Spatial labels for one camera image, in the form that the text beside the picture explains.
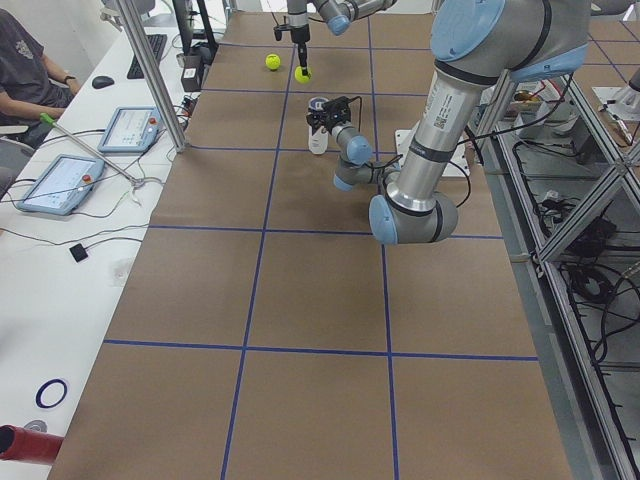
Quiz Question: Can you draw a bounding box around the Roland Garros yellow tennis ball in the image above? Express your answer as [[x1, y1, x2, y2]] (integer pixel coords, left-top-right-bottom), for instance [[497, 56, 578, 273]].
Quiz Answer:
[[294, 66, 311, 84]]

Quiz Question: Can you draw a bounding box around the aluminium side frame rail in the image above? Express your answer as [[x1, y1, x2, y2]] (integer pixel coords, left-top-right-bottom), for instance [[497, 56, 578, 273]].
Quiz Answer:
[[469, 14, 640, 480]]

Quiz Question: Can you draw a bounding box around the aluminium frame post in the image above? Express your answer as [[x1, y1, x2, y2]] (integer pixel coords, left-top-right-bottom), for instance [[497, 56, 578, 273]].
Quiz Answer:
[[115, 0, 187, 153]]

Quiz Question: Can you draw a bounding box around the teach pendant tablet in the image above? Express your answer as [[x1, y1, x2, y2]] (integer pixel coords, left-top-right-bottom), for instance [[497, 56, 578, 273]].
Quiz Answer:
[[98, 106, 163, 155], [16, 155, 105, 216]]

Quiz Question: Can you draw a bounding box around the black keyboard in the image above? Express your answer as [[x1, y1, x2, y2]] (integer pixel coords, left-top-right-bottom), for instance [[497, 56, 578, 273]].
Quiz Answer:
[[126, 33, 169, 80]]

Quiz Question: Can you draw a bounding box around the blue tape ring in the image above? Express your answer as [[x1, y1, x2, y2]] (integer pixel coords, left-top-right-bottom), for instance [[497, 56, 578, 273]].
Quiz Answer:
[[35, 378, 69, 409]]

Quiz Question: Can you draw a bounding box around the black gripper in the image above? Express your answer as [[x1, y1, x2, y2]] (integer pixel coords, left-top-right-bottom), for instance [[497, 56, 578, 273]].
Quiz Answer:
[[306, 110, 350, 135]]

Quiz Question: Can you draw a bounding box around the white blue tennis ball can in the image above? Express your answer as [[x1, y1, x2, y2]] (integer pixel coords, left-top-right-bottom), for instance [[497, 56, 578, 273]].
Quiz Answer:
[[306, 97, 328, 155]]

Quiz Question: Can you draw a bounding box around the near teach pendant tablet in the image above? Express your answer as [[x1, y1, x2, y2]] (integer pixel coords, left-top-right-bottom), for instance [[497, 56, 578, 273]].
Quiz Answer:
[[16, 155, 105, 216]]

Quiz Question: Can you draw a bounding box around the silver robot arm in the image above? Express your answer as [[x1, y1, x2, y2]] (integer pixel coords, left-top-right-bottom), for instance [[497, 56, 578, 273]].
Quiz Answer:
[[274, 0, 396, 84], [307, 1, 591, 245]]

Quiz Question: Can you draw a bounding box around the green handled reacher stick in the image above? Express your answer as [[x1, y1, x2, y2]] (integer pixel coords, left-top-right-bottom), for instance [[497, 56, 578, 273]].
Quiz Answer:
[[39, 113, 164, 205]]

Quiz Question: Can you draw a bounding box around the brown paper table cover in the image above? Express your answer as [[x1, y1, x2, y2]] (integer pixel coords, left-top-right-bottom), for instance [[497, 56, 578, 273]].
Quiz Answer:
[[51, 13, 570, 479]]

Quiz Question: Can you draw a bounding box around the black computer mouse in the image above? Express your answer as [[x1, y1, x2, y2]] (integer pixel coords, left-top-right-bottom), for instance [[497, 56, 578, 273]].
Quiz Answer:
[[91, 75, 115, 90]]

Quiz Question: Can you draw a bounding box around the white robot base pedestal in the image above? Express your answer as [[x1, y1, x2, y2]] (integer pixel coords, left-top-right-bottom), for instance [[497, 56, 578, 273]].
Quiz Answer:
[[394, 129, 470, 178]]

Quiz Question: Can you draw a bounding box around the black computer monitor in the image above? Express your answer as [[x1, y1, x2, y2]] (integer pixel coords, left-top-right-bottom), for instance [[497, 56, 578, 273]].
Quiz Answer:
[[172, 0, 218, 63]]

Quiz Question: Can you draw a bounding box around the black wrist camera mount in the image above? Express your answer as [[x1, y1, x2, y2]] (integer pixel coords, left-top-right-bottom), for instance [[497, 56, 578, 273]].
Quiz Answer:
[[322, 96, 351, 115]]

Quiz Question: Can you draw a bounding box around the black box with label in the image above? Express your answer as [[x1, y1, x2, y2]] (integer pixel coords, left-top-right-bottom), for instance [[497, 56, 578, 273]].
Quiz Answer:
[[181, 55, 204, 93]]

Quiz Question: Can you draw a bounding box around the Wilson yellow tennis ball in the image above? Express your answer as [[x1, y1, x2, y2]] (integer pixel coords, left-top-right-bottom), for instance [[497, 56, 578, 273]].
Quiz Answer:
[[265, 53, 281, 71]]

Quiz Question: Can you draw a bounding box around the far teach pendant tablet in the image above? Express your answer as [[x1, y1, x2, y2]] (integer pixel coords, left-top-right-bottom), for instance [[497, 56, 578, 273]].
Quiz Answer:
[[98, 106, 163, 155]]

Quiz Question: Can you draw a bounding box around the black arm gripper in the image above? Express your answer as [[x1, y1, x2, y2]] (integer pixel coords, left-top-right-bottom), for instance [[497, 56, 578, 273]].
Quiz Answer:
[[290, 23, 309, 69]]

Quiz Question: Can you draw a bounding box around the small black square device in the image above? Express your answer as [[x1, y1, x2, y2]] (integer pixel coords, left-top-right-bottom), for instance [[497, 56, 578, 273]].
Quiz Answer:
[[69, 243, 88, 263]]

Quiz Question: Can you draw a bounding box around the seated person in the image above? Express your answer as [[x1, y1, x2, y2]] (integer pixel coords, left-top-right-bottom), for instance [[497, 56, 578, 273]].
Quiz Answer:
[[1, 9, 81, 149]]

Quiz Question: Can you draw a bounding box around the red cylinder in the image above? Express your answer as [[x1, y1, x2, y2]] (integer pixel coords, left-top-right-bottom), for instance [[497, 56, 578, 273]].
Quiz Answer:
[[1, 425, 64, 465]]

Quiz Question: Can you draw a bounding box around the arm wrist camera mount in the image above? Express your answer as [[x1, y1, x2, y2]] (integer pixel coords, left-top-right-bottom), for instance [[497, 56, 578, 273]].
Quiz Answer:
[[273, 24, 292, 41]]

